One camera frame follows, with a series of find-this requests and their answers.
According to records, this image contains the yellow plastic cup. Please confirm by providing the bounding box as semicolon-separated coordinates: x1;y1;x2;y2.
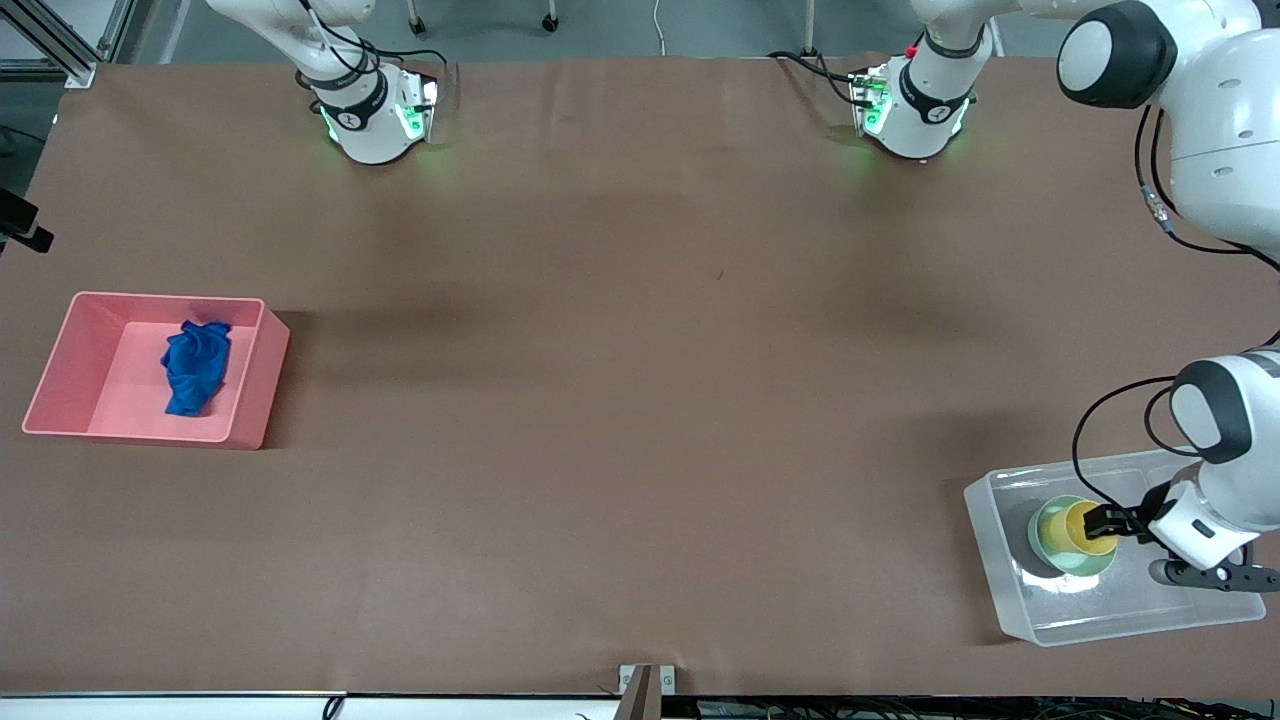
1060;499;1120;558

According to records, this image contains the mint green bowl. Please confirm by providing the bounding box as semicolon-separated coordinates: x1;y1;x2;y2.
1028;494;1118;580

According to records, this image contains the blue cloth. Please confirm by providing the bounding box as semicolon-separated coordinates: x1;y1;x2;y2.
160;319;234;419

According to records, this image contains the clear plastic box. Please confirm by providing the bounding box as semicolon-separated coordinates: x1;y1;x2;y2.
962;447;1268;649

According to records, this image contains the pink plastic bin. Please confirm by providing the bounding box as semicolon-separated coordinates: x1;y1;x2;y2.
21;291;292;452

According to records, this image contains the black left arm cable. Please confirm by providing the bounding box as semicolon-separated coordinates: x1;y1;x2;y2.
1072;105;1280;521

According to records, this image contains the aluminium frame profile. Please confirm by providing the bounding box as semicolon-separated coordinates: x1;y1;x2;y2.
0;0;136;87

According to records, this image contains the black right base cable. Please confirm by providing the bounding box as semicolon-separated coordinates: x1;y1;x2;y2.
375;45;461;101

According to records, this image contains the black base cable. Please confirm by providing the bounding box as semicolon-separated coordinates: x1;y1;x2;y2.
766;49;869;106
375;45;461;101

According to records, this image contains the metal table edge bracket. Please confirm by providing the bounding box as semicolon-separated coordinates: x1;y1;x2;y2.
617;663;677;720

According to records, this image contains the black left base cable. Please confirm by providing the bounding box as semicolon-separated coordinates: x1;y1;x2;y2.
766;49;869;106

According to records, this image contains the white table edge rail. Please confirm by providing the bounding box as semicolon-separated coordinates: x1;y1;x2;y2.
0;692;623;720

